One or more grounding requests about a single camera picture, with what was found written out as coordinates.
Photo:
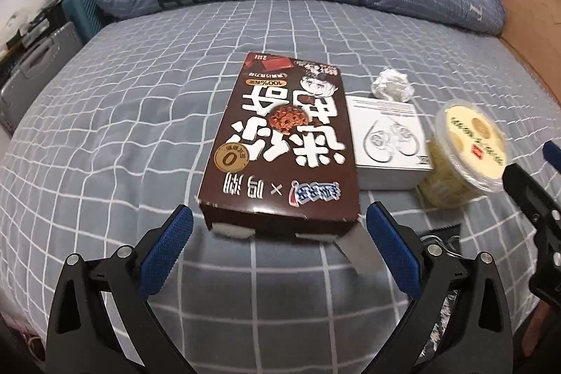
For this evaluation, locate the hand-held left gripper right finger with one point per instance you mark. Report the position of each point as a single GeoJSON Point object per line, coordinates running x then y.
{"type": "Point", "coordinates": [392, 242]}

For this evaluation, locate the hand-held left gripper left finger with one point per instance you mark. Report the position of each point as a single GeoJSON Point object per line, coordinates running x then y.
{"type": "Point", "coordinates": [168, 242]}

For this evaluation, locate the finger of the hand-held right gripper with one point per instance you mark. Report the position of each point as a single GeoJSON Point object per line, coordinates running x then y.
{"type": "Point", "coordinates": [553, 152]}
{"type": "Point", "coordinates": [532, 198]}

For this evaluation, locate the yellow cup with lid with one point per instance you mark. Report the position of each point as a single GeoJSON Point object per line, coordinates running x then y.
{"type": "Point", "coordinates": [469, 146]}

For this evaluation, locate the white earphone box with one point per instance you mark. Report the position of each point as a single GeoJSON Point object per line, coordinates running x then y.
{"type": "Point", "coordinates": [385, 141]}

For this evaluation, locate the brown chocolate box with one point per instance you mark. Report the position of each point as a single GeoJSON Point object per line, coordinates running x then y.
{"type": "Point", "coordinates": [280, 137]}

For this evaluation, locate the white tissue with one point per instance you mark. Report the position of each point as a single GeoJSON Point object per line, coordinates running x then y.
{"type": "Point", "coordinates": [392, 85]}

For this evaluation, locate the grey checked bed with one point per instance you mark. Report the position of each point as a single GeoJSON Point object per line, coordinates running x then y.
{"type": "Point", "coordinates": [131, 115]}

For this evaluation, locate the wooden headboard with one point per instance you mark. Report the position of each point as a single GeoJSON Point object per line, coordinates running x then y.
{"type": "Point", "coordinates": [526, 14]}

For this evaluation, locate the grey suitcase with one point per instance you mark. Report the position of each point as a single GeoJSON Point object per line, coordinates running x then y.
{"type": "Point", "coordinates": [39, 71]}

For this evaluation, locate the teal suitcase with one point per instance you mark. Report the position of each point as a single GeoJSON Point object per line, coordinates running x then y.
{"type": "Point", "coordinates": [85, 14]}

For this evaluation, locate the white plastic object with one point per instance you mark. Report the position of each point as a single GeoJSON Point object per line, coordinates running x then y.
{"type": "Point", "coordinates": [13, 25]}

